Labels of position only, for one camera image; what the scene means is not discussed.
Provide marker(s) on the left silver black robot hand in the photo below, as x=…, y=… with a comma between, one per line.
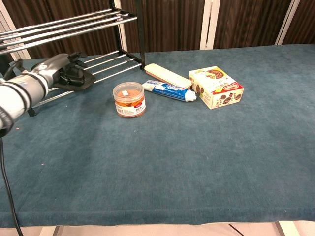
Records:
x=56, y=66

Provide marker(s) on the black slipper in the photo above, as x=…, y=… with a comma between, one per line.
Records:
x=88, y=81

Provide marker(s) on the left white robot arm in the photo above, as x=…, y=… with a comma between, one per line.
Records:
x=17, y=98

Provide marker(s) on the black chrome shoe rack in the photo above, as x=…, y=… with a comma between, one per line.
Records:
x=73, y=24

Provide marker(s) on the clear plastic snack jar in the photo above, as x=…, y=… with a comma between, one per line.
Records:
x=129, y=98

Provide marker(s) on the beige oblong case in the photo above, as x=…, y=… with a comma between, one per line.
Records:
x=167, y=75

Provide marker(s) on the blue white toothpaste tube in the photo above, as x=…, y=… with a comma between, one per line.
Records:
x=169, y=91

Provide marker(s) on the blue felt table cloth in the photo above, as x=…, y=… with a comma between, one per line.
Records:
x=172, y=159

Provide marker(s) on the cookie box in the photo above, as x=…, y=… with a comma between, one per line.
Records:
x=216, y=86

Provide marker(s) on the white table leg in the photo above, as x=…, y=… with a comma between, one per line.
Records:
x=51, y=231
x=285, y=228

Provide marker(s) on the white partition post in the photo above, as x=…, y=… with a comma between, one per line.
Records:
x=209, y=24
x=286, y=22
x=9, y=37
x=122, y=32

